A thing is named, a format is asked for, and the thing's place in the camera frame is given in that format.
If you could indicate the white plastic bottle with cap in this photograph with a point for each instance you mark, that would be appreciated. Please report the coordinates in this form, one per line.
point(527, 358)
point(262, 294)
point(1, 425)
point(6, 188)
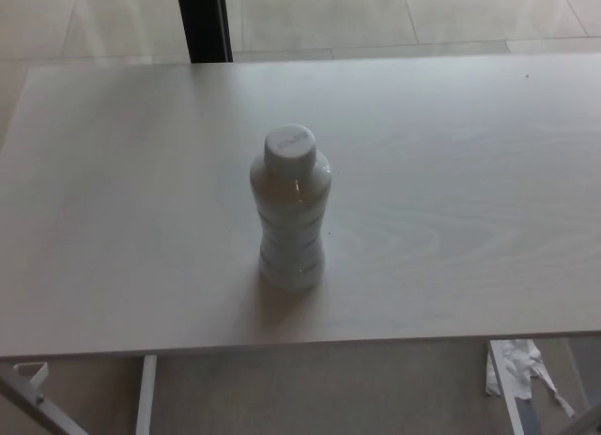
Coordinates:
point(291, 219)

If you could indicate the white metal table leg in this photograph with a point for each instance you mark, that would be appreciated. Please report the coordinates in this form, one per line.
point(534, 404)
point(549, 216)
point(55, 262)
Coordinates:
point(145, 397)
point(515, 418)

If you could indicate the crumpled white paper scrap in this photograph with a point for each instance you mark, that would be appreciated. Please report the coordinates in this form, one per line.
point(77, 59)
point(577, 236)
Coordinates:
point(519, 367)

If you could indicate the white diagonal table brace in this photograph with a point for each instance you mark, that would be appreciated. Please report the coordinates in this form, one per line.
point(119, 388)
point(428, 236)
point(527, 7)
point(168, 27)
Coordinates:
point(33, 404)

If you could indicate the black vertical door frame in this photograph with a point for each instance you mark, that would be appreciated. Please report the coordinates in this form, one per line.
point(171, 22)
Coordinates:
point(204, 21)

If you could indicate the white metal hook bracket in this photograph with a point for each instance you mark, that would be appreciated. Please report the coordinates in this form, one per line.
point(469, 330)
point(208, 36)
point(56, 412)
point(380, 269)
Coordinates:
point(37, 371)

